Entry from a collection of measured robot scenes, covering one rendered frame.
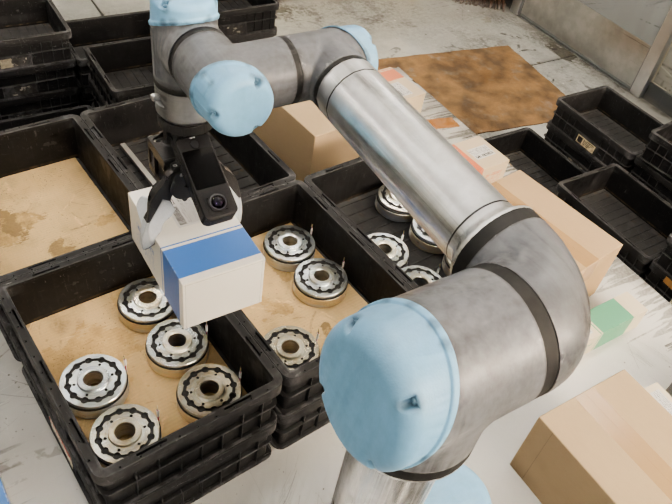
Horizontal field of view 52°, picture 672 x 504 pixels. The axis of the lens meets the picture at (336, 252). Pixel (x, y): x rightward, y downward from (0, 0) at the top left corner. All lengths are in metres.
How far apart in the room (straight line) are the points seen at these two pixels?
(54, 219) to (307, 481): 0.71
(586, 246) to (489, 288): 1.06
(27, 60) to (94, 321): 1.50
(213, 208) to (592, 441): 0.73
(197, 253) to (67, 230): 0.54
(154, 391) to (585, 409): 0.72
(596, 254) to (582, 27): 2.98
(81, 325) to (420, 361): 0.88
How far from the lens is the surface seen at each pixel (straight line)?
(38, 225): 1.47
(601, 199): 2.61
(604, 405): 1.30
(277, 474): 1.25
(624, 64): 4.28
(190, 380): 1.15
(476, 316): 0.50
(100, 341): 1.25
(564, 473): 1.25
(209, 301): 0.95
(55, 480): 1.27
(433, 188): 0.64
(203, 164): 0.88
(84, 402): 1.15
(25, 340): 1.14
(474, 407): 0.50
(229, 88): 0.71
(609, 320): 1.59
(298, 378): 1.08
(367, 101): 0.71
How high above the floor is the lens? 1.80
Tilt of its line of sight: 44 degrees down
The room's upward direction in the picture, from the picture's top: 11 degrees clockwise
